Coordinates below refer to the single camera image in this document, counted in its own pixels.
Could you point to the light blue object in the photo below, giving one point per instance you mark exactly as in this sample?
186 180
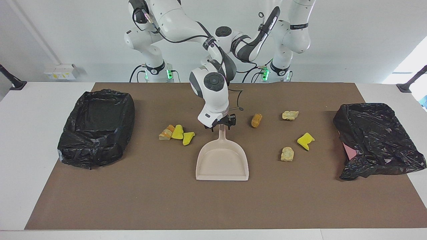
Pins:
424 101

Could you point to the yellow notched sponge piece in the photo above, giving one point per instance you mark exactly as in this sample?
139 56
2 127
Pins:
305 141

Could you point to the beige plastic dustpan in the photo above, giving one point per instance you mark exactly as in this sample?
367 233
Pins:
222 163

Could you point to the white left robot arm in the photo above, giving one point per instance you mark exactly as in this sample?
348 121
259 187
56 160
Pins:
297 36

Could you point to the brown bread shaped piece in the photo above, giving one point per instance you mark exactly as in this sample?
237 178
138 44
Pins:
256 120

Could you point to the white wall socket box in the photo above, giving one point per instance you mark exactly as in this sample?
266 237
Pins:
60 71

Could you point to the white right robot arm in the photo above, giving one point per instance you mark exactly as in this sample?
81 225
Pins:
213 96

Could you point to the black stand foot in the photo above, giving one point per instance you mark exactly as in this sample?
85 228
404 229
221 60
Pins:
13 83
405 87

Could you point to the black trash bag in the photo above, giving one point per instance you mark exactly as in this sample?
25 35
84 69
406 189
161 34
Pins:
377 140
96 140

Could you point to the orange striped sponge piece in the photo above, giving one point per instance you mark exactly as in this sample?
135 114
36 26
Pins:
166 134

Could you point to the pink bin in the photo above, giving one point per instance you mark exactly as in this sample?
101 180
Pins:
351 152

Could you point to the beige crumbly sponge piece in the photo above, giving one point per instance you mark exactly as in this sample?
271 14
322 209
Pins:
287 154
290 115

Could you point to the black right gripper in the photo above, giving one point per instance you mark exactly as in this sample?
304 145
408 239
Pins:
230 118

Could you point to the brown table mat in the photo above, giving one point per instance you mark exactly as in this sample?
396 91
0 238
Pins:
166 200

